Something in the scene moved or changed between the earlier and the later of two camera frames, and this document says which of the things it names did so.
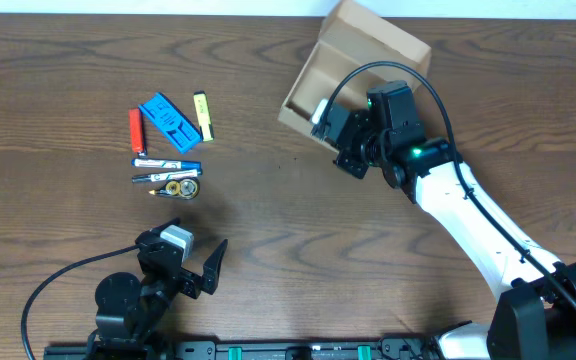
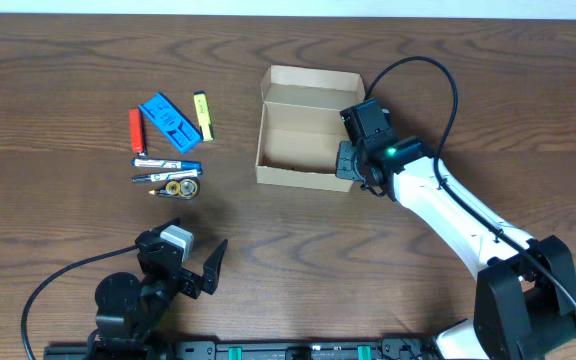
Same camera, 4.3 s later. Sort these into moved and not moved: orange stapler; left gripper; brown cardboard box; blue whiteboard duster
Moved: brown cardboard box
Not moved: orange stapler; left gripper; blue whiteboard duster
